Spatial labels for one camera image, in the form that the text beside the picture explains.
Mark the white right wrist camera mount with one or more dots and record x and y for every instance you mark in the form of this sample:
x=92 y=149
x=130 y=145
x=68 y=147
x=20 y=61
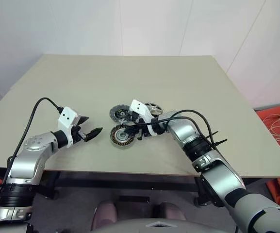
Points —
x=138 y=106

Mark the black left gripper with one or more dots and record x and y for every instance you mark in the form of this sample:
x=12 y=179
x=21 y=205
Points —
x=79 y=135

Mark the dark brown rounded shape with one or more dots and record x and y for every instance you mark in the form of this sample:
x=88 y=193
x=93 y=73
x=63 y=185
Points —
x=105 y=213
x=169 y=211

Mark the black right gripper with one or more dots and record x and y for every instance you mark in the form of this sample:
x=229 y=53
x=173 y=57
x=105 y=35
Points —
x=137 y=123

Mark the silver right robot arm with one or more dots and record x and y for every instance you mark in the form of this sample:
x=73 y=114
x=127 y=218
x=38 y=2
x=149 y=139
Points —
x=217 y=179

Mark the grey round motor end cap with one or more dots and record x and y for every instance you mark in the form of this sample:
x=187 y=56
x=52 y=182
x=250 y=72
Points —
x=118 y=112

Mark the black rotor with silver spokes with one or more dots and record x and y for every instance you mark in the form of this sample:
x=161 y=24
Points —
x=155 y=108

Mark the motor stator with copper windings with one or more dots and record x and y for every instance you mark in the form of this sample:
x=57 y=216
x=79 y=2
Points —
x=120 y=139

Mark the grey robot torso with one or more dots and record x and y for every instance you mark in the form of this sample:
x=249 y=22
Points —
x=159 y=227

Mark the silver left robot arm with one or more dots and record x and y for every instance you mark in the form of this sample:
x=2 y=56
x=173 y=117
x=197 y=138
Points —
x=28 y=157

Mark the black metal table frame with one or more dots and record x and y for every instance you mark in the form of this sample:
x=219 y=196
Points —
x=130 y=180

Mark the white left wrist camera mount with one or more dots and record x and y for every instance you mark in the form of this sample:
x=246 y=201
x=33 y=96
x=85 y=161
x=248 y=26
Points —
x=67 y=117

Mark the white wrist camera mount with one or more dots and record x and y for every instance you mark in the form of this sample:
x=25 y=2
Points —
x=138 y=106
x=67 y=117

